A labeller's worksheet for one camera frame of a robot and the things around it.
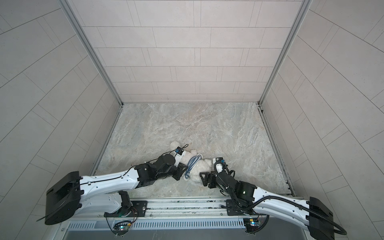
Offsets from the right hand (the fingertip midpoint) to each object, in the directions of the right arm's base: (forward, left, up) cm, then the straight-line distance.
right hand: (203, 178), depth 77 cm
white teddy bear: (+5, 0, +5) cm, 7 cm away
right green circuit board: (-20, -21, -5) cm, 29 cm away
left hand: (+5, +6, +4) cm, 9 cm away
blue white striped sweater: (+7, +5, +5) cm, 10 cm away
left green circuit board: (-18, +37, 0) cm, 41 cm away
